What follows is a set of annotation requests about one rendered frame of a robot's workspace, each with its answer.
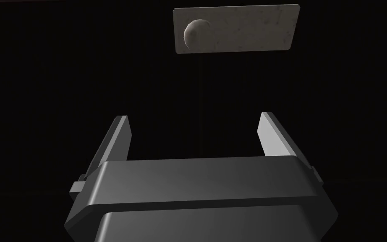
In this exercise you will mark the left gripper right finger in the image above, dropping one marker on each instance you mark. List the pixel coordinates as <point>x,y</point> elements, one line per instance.
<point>275,140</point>

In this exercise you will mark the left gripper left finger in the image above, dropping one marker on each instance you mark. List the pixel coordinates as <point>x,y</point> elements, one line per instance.
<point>113,144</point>

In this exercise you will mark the grey rectangular knob plate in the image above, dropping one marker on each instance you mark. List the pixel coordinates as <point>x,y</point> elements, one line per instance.
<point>247,28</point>

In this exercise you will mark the grey round door knob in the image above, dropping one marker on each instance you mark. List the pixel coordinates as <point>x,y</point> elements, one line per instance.
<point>197,34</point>

